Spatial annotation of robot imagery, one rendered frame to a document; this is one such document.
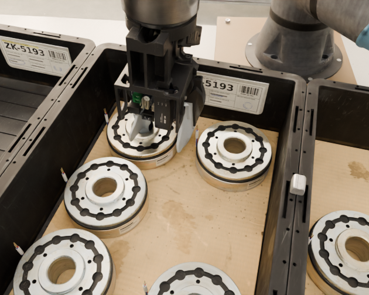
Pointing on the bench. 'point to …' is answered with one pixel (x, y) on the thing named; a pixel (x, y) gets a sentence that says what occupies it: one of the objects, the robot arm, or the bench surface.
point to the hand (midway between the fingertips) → (165, 134)
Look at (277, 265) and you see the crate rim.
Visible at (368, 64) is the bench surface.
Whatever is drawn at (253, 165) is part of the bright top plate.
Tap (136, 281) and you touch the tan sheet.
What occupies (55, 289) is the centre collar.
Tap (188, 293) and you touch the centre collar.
